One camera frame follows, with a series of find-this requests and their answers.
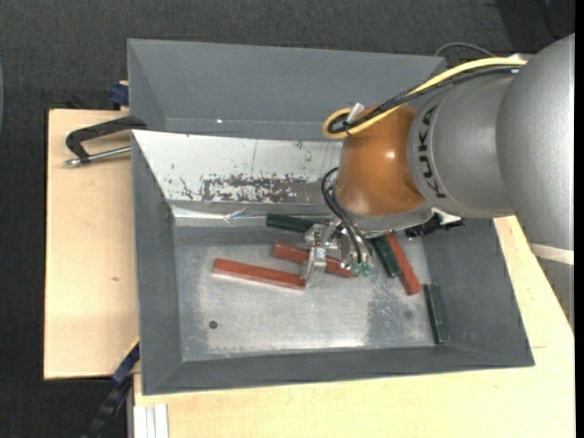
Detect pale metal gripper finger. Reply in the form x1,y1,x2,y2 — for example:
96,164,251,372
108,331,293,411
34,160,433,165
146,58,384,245
299,249,317,288
313,246,329,287

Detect red-brown flat block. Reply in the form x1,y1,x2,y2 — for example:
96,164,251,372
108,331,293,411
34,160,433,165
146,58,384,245
212,257,308,292
271,241,360,279
385,232,422,297

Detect dark green flat block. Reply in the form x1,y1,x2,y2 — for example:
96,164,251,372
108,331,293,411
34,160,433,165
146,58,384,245
266,214,317,235
422,283,452,345
370,235,403,279

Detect grey metal bin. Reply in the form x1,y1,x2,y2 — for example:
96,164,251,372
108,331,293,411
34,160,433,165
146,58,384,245
126,37,536,396

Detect pale wood flat board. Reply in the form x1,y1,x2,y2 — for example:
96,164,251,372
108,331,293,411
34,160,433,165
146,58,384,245
43,107,141,381

